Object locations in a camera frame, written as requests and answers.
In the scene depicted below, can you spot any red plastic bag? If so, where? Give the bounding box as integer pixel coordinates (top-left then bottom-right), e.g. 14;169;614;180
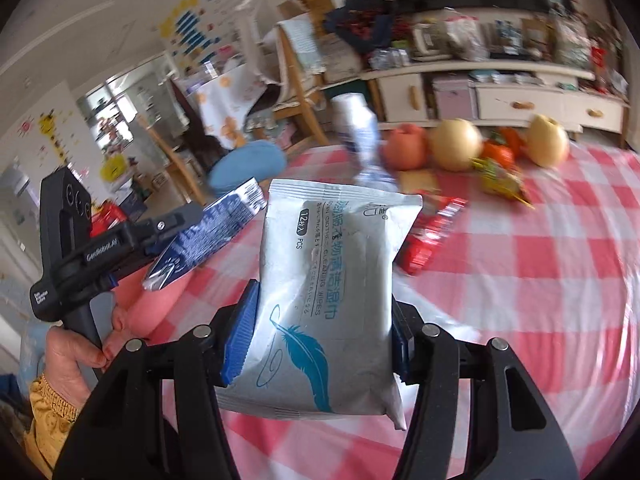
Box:
590;45;616;91

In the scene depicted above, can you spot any red snack wrapper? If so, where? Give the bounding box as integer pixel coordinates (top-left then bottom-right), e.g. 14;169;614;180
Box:
395;195;468;276

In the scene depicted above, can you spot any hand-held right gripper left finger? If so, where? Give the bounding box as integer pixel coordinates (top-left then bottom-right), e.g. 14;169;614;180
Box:
52;280;262;480

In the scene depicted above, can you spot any white lace cloth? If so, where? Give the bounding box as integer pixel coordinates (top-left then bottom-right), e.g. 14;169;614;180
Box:
277;12;326;76

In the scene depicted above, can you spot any white TV cabinet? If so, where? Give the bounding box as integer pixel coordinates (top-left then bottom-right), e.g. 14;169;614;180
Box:
360;60;631;136

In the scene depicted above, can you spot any crumpled plastic bag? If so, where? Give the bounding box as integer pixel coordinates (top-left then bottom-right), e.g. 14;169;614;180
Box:
550;10;593;68

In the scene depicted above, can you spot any blue white foil bag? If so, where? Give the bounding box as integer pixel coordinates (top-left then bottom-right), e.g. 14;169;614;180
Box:
142;180;268;292

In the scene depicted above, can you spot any pink storage box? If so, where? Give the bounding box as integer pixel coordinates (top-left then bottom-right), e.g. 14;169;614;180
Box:
432;77;476;122

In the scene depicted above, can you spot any yellow snack wrapper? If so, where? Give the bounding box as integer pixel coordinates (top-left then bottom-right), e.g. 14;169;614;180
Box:
470;157;536;211

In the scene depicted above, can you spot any leafy orange tangerine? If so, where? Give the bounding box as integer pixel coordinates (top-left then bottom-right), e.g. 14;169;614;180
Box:
480;140;516;168

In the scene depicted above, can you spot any cluster of small jars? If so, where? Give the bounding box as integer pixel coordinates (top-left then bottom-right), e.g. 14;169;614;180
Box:
370;47;411;68

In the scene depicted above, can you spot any red white checked tablecloth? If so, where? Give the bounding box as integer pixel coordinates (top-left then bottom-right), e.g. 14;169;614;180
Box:
115;137;640;480

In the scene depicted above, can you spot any brown wooden chair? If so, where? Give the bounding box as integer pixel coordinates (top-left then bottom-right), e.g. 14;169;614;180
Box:
135;115;206;206

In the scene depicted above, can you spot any light wooden chair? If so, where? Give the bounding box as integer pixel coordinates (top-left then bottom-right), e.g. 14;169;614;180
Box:
272;12;331;146

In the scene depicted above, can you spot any blue chair cushion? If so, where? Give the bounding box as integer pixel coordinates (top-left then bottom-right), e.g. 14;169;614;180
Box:
207;141;288;198

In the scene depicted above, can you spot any dark blue flower bouquet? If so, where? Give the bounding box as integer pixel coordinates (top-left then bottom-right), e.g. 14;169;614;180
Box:
322;0;396;56

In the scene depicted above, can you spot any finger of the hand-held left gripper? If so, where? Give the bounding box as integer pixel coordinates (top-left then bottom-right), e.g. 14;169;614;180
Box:
130;202;205;257
86;259;157;300

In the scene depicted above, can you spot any orange print white cloth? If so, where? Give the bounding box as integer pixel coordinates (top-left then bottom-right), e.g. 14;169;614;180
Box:
195;65;268;151

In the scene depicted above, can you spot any dark wooden chair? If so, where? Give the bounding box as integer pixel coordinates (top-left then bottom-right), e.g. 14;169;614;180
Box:
167;77;288;201

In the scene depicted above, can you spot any pink bucket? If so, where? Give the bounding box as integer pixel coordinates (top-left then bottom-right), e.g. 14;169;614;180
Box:
125;265;201;346

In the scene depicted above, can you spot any colourful wall poster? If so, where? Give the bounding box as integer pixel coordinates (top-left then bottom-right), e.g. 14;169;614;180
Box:
160;0;251;61

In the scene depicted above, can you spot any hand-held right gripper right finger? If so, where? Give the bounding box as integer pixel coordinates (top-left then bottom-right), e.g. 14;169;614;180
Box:
391;299;583;480

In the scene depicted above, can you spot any grey wet wipes packet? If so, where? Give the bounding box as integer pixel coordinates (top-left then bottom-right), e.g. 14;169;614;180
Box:
215;179;423;431

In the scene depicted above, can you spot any gold foil packet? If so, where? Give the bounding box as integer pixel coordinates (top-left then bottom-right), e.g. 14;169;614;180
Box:
400;170;443;195

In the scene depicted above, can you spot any person's left forearm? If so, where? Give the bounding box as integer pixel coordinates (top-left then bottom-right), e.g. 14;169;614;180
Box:
22;372;83;478

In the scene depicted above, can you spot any white plastic bottle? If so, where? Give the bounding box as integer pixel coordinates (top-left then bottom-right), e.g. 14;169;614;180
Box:
331;92;398;188

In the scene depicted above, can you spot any yellow paper bag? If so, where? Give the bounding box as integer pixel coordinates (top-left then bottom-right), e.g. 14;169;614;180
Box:
99;155;128;183

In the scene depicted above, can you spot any red apple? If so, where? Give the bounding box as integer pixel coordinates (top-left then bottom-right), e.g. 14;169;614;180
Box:
382;124;431;171

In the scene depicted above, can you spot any person's left hand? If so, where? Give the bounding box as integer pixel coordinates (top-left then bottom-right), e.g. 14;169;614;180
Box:
44;305;130;403

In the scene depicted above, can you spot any white cardboard box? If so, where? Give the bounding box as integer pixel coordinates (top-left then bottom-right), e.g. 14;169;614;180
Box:
320;35;363;81

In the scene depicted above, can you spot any clear plastic bag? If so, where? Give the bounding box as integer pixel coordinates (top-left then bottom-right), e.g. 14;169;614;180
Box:
445;17;488;61

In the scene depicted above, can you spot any round yellow pear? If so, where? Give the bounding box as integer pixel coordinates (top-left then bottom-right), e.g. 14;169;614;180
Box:
430;119;483;171

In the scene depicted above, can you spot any glass electric kettle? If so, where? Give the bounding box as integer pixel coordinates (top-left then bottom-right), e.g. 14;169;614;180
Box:
410;22;451;58

